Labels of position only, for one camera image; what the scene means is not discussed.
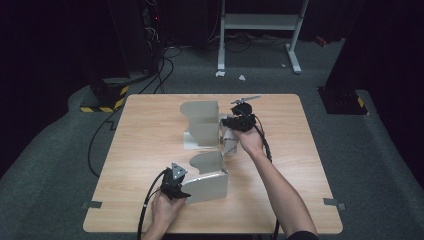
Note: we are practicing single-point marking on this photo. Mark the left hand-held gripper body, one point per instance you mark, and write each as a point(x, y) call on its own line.
point(171, 183)

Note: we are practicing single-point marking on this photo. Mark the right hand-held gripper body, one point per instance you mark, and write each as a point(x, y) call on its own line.
point(243, 120)

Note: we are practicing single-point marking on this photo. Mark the expandable silver metal bookend rack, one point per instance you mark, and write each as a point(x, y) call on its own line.
point(206, 190)

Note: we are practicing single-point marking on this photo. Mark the person's left hand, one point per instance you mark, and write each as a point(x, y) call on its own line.
point(166, 211)

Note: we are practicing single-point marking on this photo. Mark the person's right hand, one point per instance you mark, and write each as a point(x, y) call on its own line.
point(250, 141)

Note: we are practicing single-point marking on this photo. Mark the white paper scrap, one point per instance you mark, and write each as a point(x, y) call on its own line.
point(242, 77)
point(220, 73)

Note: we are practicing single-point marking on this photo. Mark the grey tape piece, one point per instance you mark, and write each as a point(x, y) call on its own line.
point(331, 202)
point(93, 204)

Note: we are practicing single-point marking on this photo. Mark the black yellow striped stand base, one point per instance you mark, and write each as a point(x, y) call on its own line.
point(340, 101)
point(103, 96)

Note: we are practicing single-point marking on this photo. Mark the white metal stand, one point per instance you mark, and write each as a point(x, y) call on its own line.
point(260, 21)

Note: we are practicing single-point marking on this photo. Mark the red object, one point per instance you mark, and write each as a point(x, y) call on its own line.
point(321, 41)

